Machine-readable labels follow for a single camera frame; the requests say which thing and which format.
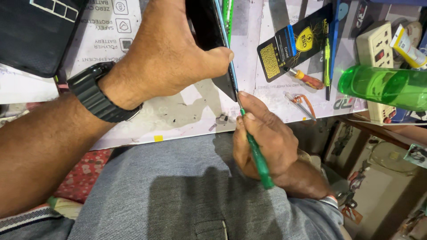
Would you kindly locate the person's right hand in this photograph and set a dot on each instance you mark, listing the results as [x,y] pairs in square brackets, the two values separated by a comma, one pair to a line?
[272,143]

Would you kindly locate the person's left hand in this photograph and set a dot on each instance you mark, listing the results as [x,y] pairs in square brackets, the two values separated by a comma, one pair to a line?
[160,56]

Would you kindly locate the black smartphone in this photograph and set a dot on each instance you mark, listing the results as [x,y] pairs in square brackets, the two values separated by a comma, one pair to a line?
[208,26]

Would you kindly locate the white printed cardboard sheet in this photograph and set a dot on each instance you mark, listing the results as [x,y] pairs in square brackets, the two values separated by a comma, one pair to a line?
[186,113]

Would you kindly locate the black wristwatch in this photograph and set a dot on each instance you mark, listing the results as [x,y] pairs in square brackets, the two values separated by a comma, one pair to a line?
[95,93]

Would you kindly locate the person's grey clothing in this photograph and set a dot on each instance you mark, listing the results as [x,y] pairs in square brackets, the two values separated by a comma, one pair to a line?
[186,193]

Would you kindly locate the green translucent tester screwdriver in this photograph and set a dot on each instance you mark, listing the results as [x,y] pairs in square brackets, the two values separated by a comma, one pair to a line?
[327,60]

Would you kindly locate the black yellow screen protector packet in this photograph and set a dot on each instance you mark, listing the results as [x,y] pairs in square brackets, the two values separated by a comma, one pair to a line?
[300,43]

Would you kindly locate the cluttered wooden shelf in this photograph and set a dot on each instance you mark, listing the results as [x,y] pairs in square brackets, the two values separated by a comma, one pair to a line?
[380,180]

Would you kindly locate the blue plastic pry tool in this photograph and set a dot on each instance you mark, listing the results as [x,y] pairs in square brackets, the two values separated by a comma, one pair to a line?
[334,36]

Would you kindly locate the green plastic bottle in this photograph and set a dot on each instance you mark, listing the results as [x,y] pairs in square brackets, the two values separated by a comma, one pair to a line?
[383,86]

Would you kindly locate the black laptop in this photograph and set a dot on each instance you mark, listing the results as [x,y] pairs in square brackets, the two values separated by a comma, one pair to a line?
[30,33]

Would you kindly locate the red dotted cushion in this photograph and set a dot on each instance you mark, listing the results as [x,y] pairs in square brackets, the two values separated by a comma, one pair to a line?
[85,175]

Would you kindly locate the white power strip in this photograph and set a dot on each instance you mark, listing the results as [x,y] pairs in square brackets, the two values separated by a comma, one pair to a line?
[373,46]

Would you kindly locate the white glue tube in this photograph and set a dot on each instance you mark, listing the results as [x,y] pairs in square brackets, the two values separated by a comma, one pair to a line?
[407,46]

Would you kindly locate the grey striped cloth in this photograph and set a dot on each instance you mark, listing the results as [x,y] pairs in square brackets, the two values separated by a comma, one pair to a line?
[30,225]

